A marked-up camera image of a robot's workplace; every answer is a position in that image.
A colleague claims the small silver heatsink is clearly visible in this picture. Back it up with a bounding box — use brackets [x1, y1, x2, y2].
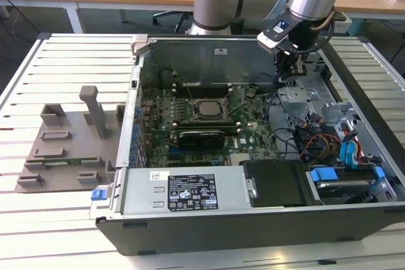
[229, 152, 250, 165]

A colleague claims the black open PC case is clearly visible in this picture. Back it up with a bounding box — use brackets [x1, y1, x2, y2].
[89, 34, 405, 257]

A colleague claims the CPU socket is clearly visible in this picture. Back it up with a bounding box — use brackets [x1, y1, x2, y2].
[189, 97, 229, 122]

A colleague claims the blue case latch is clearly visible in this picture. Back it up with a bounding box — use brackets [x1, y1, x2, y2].
[90, 188, 108, 202]

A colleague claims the green RAM stick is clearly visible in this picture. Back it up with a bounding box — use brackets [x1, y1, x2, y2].
[43, 158, 97, 167]

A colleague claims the green motherboard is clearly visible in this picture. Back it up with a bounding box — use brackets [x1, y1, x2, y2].
[139, 85, 281, 168]

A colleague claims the pale grey case latch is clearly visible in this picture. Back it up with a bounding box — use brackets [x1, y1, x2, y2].
[130, 34, 150, 56]

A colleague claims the black office chair base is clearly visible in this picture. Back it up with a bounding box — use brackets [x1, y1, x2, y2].
[152, 9, 191, 34]

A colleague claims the black plastic shroud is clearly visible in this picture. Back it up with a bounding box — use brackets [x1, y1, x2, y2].
[239, 159, 313, 207]

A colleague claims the hard disk in blue carrier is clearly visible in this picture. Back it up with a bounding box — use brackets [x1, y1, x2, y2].
[305, 164, 385, 204]

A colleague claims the teal container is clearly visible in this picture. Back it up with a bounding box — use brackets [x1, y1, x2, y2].
[346, 17, 371, 37]

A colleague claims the black graphics card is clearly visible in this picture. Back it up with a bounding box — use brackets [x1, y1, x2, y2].
[177, 128, 226, 150]

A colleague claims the blue data wire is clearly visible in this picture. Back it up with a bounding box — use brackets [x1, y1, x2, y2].
[339, 137, 350, 165]
[347, 135, 360, 170]

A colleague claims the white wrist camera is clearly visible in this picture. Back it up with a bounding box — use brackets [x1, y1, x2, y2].
[256, 20, 294, 53]

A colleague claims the grey parts rack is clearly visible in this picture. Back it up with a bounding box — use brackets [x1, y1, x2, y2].
[15, 85, 127, 193]

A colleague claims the grey power supply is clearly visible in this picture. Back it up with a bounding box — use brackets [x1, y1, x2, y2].
[121, 167, 254, 216]

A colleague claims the CPU with silver top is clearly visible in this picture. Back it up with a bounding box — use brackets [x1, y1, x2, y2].
[196, 101, 222, 118]

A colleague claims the multicolour power wire bundle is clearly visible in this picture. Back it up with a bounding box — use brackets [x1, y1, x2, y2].
[299, 132, 342, 161]

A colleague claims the metal drive cage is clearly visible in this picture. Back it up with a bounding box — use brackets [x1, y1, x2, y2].
[275, 51, 361, 132]

